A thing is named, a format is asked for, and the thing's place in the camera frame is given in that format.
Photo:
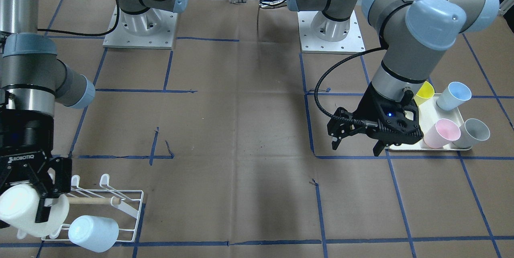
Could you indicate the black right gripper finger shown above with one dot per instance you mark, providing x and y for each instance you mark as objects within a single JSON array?
[{"x": 46, "y": 202}]

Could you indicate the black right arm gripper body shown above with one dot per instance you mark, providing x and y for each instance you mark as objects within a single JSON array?
[{"x": 25, "y": 134}]

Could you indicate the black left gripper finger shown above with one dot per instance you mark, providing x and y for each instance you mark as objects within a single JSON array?
[
  {"x": 336, "y": 139},
  {"x": 379, "y": 147}
]

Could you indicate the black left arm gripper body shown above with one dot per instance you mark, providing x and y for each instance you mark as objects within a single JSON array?
[{"x": 368, "y": 107}]

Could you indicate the white cream plastic cup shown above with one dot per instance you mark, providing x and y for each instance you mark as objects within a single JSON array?
[{"x": 18, "y": 208}]

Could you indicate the light blue plastic cup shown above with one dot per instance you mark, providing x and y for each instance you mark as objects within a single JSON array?
[{"x": 94, "y": 233}]

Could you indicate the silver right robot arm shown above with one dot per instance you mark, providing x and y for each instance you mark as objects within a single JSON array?
[{"x": 32, "y": 80}]

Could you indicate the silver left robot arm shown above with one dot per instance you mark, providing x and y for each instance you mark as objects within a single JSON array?
[{"x": 415, "y": 34}]

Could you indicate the yellow plastic cup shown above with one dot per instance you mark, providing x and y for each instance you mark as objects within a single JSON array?
[{"x": 425, "y": 93}]

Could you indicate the pink plastic cup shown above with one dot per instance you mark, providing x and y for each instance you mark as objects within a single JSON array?
[{"x": 443, "y": 132}]

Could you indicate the grey plastic cup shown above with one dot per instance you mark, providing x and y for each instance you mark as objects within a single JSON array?
[{"x": 473, "y": 131}]

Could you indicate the white wire cup rack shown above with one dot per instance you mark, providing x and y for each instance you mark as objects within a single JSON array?
[{"x": 123, "y": 206}]

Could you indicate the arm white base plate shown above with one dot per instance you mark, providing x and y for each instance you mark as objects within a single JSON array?
[
  {"x": 331, "y": 29},
  {"x": 154, "y": 29}
]

